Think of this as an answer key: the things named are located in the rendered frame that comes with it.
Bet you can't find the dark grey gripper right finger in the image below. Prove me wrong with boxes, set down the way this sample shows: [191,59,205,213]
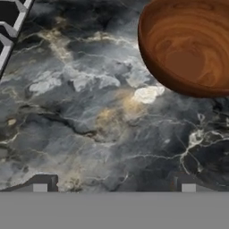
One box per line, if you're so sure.
[170,173,228,193]

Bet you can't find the brown wooden bowl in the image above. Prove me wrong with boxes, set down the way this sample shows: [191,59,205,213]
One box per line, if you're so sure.
[137,0,229,99]

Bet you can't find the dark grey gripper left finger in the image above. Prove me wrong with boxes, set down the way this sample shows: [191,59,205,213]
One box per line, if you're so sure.
[0,174,59,193]

